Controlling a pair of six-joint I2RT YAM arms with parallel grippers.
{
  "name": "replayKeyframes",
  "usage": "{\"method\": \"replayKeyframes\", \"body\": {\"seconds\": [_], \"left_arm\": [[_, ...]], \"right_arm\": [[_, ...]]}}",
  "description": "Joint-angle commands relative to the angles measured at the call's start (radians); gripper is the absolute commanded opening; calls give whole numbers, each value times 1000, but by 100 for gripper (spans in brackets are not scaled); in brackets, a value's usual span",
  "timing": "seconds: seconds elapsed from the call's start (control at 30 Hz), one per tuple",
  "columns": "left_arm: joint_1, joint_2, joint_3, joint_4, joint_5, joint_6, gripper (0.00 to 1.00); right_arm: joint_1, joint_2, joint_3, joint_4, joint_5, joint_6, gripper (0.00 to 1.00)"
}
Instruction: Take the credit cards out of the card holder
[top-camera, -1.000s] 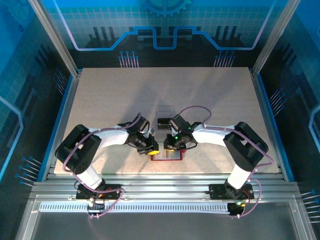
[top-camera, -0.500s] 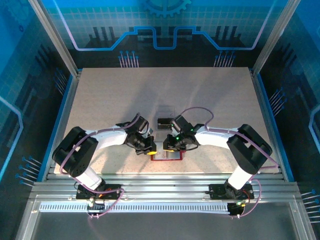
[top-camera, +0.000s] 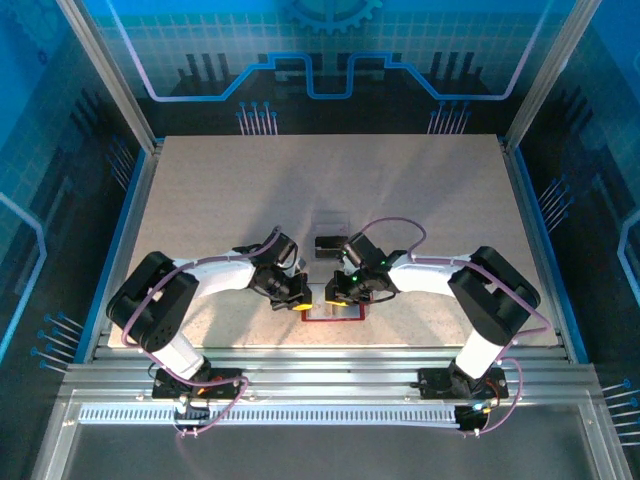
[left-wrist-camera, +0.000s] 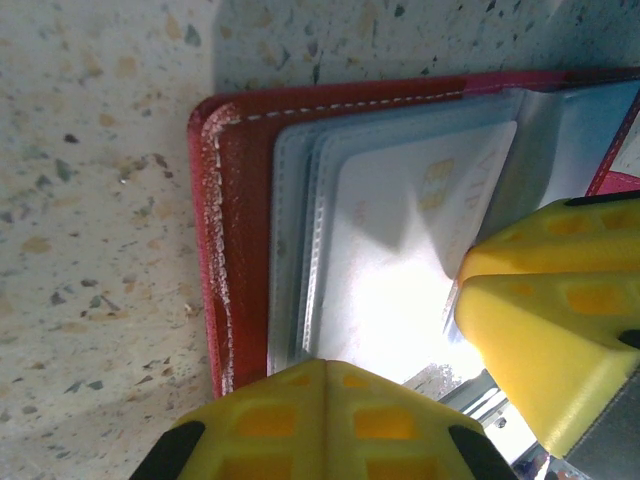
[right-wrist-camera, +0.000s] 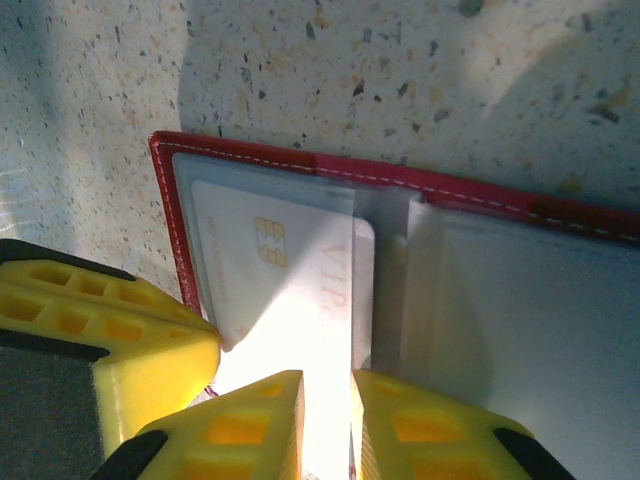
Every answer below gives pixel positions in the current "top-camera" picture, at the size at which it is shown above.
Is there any red leather card holder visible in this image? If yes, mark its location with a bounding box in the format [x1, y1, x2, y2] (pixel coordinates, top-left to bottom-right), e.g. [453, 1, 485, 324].
[298, 281, 367, 325]

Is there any black VIP card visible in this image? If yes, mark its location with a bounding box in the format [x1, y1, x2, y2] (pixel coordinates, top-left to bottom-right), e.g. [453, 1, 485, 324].
[314, 235, 346, 260]

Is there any clear plastic card box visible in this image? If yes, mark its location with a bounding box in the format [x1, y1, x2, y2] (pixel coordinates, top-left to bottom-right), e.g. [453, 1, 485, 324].
[312, 207, 352, 261]

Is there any blue table edge trim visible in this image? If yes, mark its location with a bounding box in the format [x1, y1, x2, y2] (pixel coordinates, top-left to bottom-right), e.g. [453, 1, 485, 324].
[73, 139, 154, 364]
[513, 143, 590, 364]

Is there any dark grey metal panel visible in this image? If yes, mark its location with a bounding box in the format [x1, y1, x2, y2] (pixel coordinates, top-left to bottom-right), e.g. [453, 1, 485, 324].
[62, 422, 601, 480]

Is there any small black control board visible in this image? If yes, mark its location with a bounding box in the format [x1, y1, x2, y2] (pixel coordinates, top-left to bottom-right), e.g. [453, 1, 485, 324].
[172, 399, 211, 431]
[454, 399, 501, 434]

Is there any aluminium mounting rail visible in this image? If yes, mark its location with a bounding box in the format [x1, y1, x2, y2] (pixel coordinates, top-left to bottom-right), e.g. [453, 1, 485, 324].
[59, 347, 601, 406]

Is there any white slotted cable duct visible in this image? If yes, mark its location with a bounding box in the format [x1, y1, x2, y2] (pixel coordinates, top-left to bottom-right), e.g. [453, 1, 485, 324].
[78, 403, 464, 429]

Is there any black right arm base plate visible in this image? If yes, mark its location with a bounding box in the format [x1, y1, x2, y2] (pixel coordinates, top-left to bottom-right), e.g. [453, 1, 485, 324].
[417, 367, 510, 401]

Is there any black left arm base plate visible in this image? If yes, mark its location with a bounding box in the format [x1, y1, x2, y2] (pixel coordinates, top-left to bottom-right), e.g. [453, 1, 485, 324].
[151, 367, 247, 401]

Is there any aluminium side rail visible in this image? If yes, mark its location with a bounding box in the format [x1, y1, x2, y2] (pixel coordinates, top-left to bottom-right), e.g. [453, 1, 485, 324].
[499, 137, 574, 364]
[82, 139, 166, 364]

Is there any aluminium frame post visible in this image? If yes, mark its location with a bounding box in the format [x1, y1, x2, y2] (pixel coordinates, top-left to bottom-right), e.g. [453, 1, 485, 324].
[54, 0, 159, 154]
[503, 0, 605, 147]

